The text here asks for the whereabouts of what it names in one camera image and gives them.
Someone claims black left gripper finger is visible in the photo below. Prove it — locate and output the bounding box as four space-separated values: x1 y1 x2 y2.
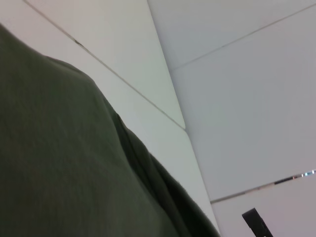
241 207 274 237

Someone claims dark green t-shirt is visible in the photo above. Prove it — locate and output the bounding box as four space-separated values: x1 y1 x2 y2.
0 23 222 237

